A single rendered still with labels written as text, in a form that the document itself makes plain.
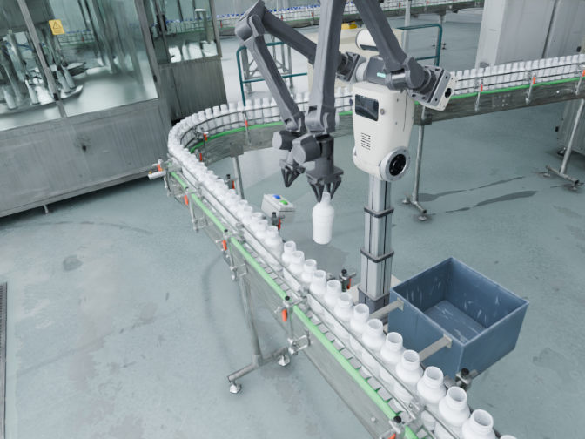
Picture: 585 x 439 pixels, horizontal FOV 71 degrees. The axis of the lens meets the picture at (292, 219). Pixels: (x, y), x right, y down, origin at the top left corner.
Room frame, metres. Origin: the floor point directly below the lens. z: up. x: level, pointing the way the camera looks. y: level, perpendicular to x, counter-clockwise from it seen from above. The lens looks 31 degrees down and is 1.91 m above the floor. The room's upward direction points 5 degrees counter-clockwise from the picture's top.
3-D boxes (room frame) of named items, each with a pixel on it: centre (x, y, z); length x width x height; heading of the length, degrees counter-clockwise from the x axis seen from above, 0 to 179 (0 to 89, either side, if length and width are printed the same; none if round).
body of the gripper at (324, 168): (1.12, -0.11, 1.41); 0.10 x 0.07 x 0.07; 117
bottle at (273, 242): (1.18, 0.07, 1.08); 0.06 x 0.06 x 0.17
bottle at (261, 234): (1.23, 0.11, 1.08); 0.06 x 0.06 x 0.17
